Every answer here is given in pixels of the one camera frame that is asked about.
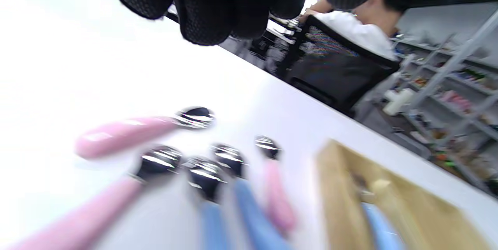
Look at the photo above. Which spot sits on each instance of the person's left hand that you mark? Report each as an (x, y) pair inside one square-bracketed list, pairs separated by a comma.
[(218, 0)]

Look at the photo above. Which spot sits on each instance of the metal shelving rack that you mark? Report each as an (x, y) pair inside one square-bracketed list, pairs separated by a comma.
[(459, 98)]

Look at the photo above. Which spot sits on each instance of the black mesh office chair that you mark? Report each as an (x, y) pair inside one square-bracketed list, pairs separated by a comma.
[(338, 74)]

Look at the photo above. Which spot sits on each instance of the white cylindrical bottle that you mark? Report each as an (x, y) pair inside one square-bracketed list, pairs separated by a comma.
[(398, 102)]

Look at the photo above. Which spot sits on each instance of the wooden cutlery tray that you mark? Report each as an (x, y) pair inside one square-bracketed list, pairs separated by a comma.
[(342, 203)]

